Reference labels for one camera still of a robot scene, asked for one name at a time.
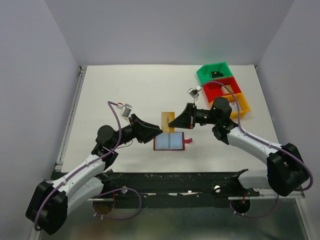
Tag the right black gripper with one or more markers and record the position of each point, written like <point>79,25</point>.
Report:
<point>187,119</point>

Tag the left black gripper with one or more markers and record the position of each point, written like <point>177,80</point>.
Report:
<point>143,131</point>

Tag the gold credit card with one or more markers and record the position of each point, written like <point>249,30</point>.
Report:
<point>166,118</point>

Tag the red leather card holder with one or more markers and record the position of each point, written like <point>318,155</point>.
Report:
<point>174,141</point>

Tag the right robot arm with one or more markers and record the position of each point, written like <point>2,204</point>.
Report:
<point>285,170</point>

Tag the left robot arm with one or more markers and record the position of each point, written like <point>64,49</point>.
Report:
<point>52,201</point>

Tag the red plastic bin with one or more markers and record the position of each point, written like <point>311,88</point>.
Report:
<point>214,90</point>

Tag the tan box in red bin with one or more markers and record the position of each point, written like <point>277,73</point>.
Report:
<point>227,89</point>

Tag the green plastic bin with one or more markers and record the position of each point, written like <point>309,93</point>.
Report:
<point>204,72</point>

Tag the black item in green bin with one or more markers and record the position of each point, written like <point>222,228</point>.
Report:
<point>216,74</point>

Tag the yellow plastic bin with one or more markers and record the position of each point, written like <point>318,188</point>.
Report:
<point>243,105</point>

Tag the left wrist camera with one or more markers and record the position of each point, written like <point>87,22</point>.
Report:
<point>125,110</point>

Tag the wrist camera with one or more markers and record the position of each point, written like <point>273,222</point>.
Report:
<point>125,110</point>
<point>195,93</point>

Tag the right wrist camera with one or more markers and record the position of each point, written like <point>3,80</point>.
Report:
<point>195,93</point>

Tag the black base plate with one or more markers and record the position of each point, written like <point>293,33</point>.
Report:
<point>155,190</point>

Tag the aluminium left side rail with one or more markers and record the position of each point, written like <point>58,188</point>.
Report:
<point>63,147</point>

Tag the aluminium rail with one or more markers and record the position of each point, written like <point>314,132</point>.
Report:
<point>63,147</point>
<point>262,194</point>

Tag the aluminium front rail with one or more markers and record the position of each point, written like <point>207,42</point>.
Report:
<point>262,194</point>

